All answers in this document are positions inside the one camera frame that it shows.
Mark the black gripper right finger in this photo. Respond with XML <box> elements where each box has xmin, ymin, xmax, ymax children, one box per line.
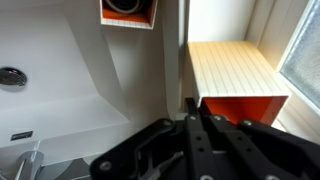
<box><xmin>201</xmin><ymin>114</ymin><xmax>320</xmax><ymax>180</ymax></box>

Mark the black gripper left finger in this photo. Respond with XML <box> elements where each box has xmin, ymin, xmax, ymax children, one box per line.
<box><xmin>89</xmin><ymin>97</ymin><xmax>215</xmax><ymax>180</ymax></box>

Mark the chrome sink faucet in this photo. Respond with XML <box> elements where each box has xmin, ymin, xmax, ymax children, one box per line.
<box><xmin>14</xmin><ymin>149</ymin><xmax>45</xmax><ymax>180</ymax></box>

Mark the white rectangular sink basin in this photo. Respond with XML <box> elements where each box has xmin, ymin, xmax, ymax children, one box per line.
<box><xmin>0</xmin><ymin>6</ymin><xmax>132</xmax><ymax>158</ymax></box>

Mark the chrome sink drain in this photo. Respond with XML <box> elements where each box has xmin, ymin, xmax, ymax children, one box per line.
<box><xmin>0</xmin><ymin>67</ymin><xmax>28</xmax><ymax>88</ymax></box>

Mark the wooden box holding black ring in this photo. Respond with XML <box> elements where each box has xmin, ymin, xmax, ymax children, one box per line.
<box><xmin>99</xmin><ymin>0</ymin><xmax>159</xmax><ymax>30</ymax></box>

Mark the black ring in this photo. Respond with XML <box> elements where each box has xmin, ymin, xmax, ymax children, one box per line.
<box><xmin>103</xmin><ymin>0</ymin><xmax>146</xmax><ymax>15</ymax></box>

